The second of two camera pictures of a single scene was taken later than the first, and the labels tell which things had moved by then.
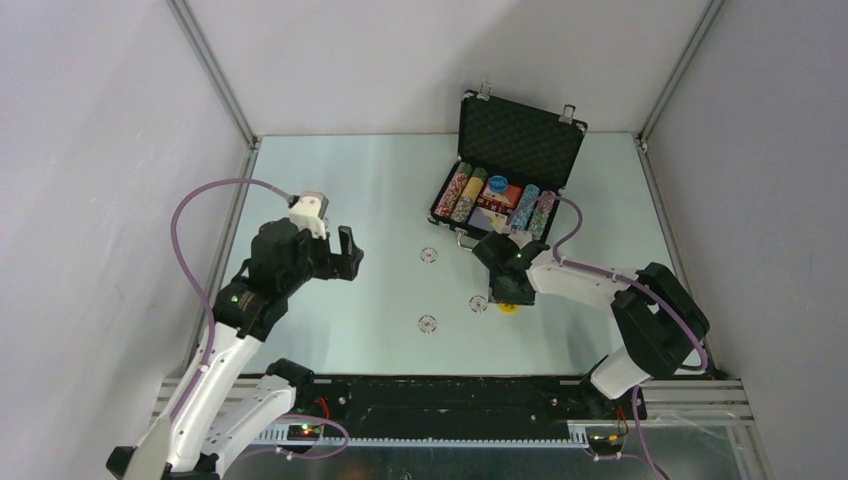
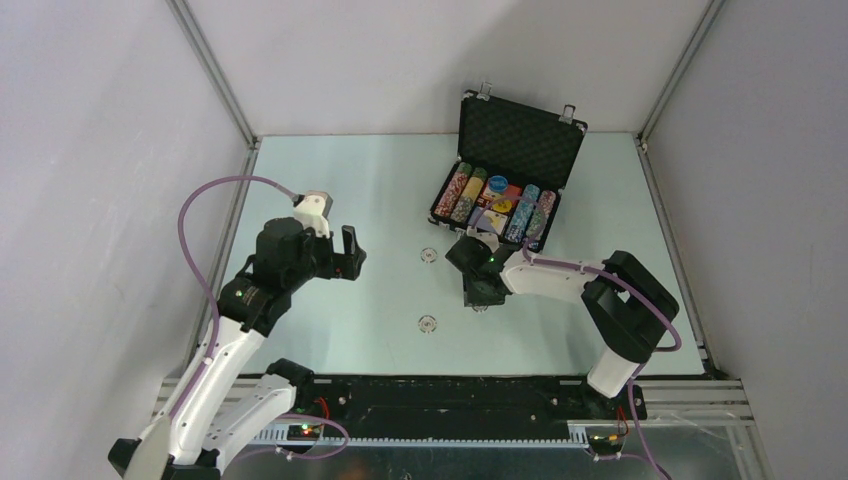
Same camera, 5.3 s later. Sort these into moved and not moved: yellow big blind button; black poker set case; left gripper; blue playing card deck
Moved: yellow big blind button
Not moved: left gripper; blue playing card deck; black poker set case
